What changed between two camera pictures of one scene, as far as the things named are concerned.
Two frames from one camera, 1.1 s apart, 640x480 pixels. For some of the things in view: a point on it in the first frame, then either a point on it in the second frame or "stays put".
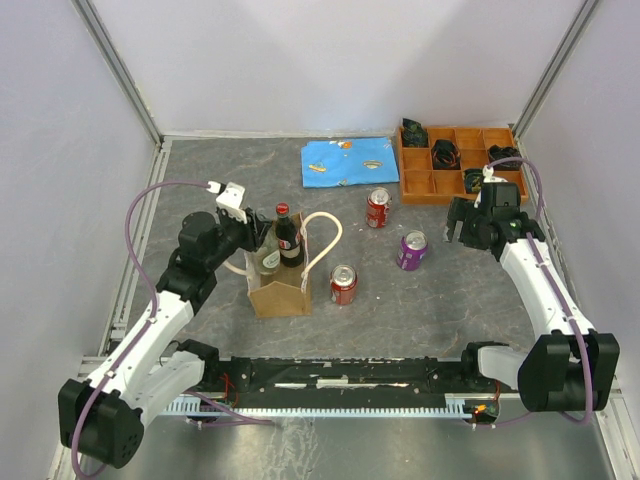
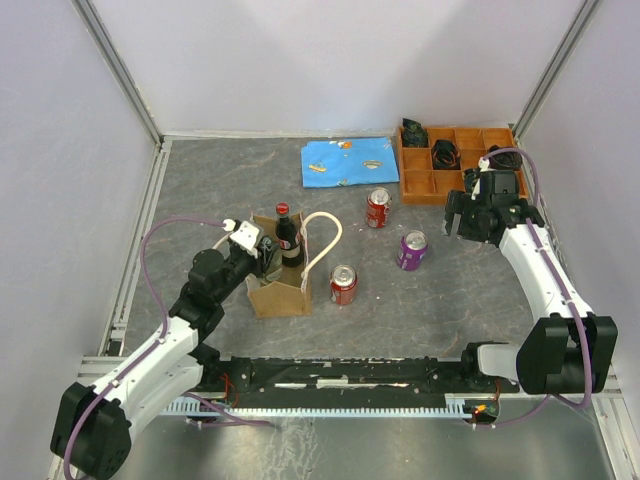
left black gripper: [253, 238] -> [255, 264]
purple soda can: [412, 249] stays put
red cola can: [343, 284] stays put
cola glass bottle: [290, 240] stays put
